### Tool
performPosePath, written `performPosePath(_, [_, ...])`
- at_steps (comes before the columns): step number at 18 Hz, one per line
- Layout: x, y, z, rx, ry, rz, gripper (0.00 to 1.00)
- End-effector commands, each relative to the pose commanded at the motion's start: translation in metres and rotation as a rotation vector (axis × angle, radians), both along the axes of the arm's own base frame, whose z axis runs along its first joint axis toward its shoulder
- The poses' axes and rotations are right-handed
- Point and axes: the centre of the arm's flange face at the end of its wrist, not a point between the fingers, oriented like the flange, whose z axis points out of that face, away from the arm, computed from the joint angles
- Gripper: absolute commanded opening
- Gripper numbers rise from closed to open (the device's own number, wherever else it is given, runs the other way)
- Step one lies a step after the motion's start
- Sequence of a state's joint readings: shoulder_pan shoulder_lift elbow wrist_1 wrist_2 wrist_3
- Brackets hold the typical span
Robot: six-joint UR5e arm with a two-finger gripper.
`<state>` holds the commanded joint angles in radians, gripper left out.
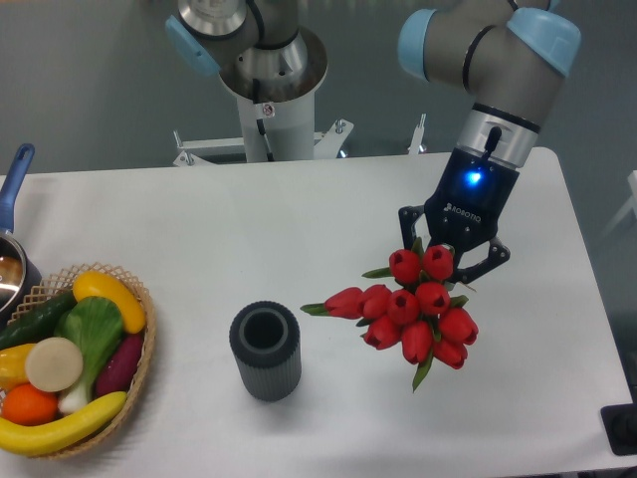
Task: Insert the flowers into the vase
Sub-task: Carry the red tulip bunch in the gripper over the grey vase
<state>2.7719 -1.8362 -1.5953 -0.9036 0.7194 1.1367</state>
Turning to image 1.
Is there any white frame at right edge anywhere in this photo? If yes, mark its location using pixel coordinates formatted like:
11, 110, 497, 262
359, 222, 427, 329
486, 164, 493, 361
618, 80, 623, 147
597, 170, 636, 243

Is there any woven wicker basket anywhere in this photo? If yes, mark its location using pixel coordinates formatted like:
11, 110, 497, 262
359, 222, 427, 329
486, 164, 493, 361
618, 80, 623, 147
11, 263, 156, 459

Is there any dark grey ribbed vase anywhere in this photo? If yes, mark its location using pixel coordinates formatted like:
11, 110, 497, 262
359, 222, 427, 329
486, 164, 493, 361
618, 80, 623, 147
229, 301, 302, 402

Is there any yellow bell pepper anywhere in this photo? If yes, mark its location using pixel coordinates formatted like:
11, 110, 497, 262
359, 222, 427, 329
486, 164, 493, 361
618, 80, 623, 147
0, 344, 35, 390

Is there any purple sweet potato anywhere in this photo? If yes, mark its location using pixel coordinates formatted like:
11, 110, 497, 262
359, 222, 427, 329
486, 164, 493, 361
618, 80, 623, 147
95, 335, 143, 397

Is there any red tulip bouquet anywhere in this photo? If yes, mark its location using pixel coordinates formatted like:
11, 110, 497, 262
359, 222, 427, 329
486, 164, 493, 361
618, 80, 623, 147
302, 240, 479, 390

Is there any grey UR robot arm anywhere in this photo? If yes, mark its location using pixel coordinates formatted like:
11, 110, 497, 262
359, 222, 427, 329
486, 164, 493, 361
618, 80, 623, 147
165, 1, 581, 284

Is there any orange fruit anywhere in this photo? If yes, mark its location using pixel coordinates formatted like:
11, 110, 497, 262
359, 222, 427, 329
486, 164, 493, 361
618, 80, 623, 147
1, 383, 58, 426

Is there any green bok choy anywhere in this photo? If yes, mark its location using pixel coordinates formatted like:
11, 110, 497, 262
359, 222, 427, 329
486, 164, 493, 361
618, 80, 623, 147
54, 297, 123, 415

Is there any blue handled saucepan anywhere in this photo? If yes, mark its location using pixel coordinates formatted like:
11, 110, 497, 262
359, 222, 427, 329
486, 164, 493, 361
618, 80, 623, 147
1, 143, 41, 327

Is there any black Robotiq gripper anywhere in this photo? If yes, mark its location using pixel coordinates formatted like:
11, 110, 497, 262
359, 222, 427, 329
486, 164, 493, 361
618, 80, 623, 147
398, 148, 519, 285

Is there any yellow banana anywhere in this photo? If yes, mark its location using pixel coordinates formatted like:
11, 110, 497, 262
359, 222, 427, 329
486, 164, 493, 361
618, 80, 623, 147
1, 391, 127, 457

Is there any dark green cucumber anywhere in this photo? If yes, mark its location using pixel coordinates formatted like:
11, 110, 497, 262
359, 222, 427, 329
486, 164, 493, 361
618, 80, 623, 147
1, 291, 77, 350

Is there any black device at table edge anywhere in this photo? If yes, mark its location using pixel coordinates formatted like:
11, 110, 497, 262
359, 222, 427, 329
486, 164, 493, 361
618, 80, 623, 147
600, 403, 636, 456

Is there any beige round disc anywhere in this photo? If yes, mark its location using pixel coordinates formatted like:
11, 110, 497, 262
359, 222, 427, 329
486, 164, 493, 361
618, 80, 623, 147
25, 337, 84, 392

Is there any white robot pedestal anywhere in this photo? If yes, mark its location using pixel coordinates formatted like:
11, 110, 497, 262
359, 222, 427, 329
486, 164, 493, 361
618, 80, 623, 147
172, 92, 428, 168

